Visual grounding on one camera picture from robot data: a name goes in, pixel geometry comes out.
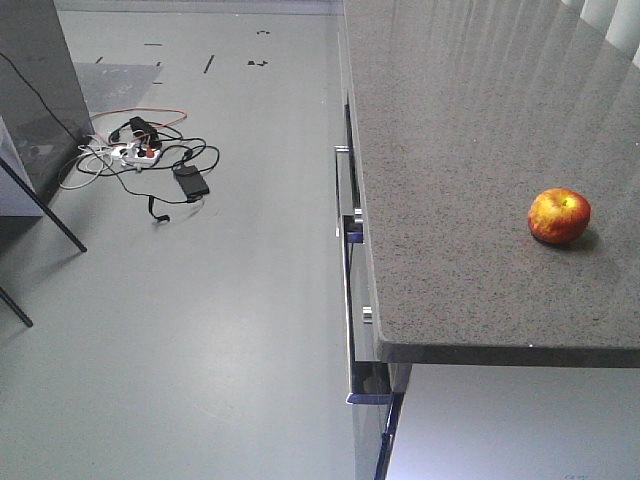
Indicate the grey stone kitchen counter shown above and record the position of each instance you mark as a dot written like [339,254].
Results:
[510,358]

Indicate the black chair leg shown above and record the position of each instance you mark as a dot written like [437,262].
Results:
[43,207]

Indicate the red yellow apple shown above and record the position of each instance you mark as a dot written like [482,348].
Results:
[558,216]

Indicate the white power strip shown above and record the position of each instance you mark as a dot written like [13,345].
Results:
[137,155]

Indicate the black power adapter brick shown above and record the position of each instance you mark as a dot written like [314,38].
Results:
[191,182]

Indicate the dark grey cabinet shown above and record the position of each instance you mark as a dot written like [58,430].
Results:
[42,104]

